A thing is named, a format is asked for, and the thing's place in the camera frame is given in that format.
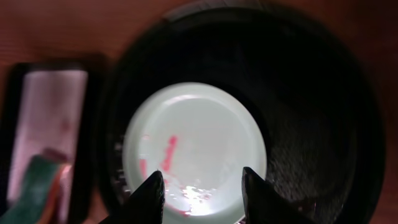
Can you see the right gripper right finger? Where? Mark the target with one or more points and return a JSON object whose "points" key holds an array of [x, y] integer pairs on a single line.
{"points": [[262, 205]]}

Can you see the mint plate at back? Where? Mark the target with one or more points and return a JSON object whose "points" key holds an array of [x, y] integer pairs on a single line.
{"points": [[200, 138]]}

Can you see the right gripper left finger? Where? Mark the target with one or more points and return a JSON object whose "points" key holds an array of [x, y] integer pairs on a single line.
{"points": [[144, 206]]}

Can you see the black rectangular soapy tray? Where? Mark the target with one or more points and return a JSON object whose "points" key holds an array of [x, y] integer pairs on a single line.
{"points": [[48, 111]]}

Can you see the green yellow sponge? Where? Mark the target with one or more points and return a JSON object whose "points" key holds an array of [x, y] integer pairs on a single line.
{"points": [[41, 187]]}

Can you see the black round tray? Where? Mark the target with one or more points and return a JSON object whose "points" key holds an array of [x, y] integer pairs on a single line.
{"points": [[314, 106]]}

